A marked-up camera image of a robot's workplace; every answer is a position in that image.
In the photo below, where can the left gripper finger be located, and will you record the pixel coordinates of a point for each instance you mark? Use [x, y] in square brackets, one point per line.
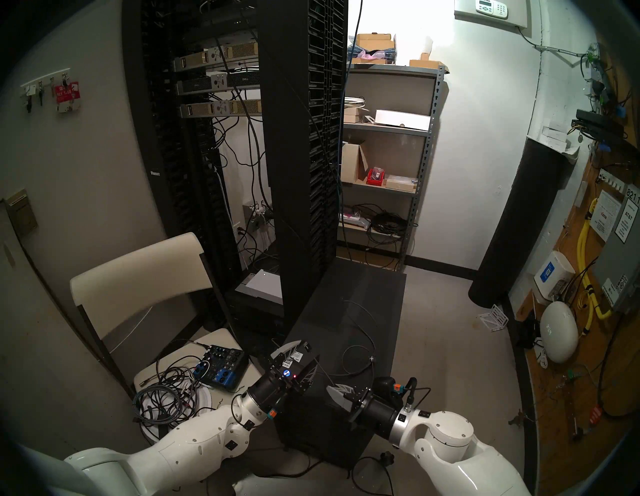
[292, 350]
[310, 375]

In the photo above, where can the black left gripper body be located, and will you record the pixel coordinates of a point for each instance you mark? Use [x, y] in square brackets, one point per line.
[272, 392]

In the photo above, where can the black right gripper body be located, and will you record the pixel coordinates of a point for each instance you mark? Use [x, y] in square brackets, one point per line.
[380, 415]

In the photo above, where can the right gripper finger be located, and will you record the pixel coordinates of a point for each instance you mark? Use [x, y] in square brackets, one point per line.
[350, 404]
[342, 389]

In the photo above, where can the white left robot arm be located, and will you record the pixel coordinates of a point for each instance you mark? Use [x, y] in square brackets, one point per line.
[190, 450]

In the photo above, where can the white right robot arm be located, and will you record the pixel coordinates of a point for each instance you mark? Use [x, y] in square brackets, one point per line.
[450, 450]

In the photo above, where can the black workstation tower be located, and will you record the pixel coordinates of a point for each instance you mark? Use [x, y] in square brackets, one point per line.
[350, 290]

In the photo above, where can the blue black audio mixer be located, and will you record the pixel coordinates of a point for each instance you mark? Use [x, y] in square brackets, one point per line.
[222, 367]

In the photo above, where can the white round disc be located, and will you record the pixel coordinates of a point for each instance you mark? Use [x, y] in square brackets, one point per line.
[204, 400]

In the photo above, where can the white flat device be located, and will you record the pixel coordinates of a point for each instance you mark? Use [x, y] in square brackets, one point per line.
[262, 286]

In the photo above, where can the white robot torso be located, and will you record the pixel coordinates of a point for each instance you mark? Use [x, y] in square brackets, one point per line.
[290, 486]

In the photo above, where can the pink white flat package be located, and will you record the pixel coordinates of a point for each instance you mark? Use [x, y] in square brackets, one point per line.
[352, 220]

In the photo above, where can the cream folding chair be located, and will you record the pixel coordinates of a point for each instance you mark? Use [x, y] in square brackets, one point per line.
[140, 280]

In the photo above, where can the small red bin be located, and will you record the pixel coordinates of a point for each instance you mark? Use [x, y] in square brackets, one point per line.
[375, 177]

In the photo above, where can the open cardboard box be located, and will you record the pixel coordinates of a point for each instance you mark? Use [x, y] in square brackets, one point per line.
[351, 162]

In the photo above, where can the white oval dome device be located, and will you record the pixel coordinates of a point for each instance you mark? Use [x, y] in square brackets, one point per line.
[559, 332]

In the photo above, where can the tan flat box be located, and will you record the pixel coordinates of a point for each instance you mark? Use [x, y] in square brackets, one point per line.
[400, 184]

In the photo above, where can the white box blue label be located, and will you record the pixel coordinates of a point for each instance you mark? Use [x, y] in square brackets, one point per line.
[552, 275]

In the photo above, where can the tall black cylinder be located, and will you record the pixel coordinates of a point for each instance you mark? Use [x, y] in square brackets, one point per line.
[520, 225]

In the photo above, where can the black open server rack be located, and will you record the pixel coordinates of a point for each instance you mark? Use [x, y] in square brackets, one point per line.
[165, 150]

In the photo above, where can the grey metal shelving unit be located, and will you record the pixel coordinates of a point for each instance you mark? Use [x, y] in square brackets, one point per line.
[422, 150]

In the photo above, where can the beige rack server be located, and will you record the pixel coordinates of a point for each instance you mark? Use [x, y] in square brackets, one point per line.
[225, 108]
[225, 54]

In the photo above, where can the white flat box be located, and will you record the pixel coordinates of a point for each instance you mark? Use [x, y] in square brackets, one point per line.
[402, 120]

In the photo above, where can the black Dell rack server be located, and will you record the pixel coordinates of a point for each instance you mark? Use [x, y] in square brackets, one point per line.
[220, 82]

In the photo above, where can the white ciena labelled box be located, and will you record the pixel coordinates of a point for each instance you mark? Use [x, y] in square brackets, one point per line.
[605, 215]

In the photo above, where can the large cardboard box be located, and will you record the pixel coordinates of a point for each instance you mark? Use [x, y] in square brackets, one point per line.
[375, 45]

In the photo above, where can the small cardboard box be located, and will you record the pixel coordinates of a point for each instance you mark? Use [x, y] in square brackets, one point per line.
[425, 62]

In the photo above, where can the small white boxes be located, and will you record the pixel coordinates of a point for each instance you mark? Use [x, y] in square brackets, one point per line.
[557, 137]

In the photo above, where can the white patch block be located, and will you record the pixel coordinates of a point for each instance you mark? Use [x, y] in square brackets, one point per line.
[612, 181]

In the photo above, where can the red key tag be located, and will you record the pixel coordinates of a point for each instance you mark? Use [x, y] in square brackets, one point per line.
[67, 96]

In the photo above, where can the white key hook rack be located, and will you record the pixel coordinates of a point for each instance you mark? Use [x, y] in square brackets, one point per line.
[45, 80]

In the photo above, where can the white alarm control panel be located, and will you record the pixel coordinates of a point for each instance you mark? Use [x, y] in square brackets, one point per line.
[492, 11]

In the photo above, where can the wall outlet with plugs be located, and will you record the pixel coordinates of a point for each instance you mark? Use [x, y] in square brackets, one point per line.
[257, 212]

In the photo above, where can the white plastic bracket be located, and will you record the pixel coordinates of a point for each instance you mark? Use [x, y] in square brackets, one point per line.
[493, 318]

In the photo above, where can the grey AT&T enclosure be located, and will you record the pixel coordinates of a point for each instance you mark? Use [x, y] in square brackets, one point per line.
[620, 265]

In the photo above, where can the beige wall plate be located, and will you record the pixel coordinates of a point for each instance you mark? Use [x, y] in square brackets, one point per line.
[21, 212]

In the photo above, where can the black wall router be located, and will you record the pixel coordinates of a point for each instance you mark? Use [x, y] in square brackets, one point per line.
[600, 125]

